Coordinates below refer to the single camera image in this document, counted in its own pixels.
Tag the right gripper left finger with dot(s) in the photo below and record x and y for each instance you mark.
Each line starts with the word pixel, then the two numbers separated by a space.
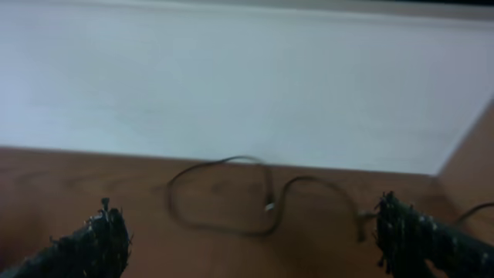
pixel 100 249

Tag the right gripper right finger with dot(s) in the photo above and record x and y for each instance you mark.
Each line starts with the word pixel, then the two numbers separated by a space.
pixel 408 239

